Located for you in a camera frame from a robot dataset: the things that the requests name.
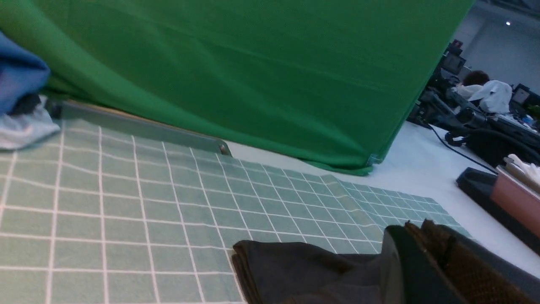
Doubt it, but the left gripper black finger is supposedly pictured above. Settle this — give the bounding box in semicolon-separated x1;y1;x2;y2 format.
381;220;539;304

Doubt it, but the dark gray long-sleeve shirt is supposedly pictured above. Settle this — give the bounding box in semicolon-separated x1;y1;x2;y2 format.
232;240;383;304

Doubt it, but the black base with tissue box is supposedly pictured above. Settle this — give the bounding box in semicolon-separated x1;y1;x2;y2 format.
456;154;540;255

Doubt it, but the metal binder clip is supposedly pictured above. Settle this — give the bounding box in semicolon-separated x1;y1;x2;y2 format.
366;154;384;166

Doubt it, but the dark desk with equipment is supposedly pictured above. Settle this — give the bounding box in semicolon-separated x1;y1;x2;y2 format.
407;40;539;169

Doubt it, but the person in white hoodie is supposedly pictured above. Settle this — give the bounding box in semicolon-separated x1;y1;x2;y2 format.
452;71;513;115

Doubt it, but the green backdrop cloth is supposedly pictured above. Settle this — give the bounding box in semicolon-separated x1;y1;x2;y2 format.
1;0;475;176

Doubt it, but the green checkered tablecloth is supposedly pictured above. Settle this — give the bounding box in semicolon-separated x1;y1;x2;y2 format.
0;120;470;304

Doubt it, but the white crumpled garment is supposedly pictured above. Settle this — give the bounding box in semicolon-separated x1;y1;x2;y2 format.
0;95;61;151

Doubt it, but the dark garment in pile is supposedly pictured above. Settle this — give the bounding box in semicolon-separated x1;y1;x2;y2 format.
8;94;46;116

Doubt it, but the blue crumpled garment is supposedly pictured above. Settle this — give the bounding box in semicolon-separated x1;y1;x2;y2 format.
0;33;51;115

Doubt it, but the black cable on table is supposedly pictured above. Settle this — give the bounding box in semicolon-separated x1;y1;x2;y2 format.
420;120;498;174

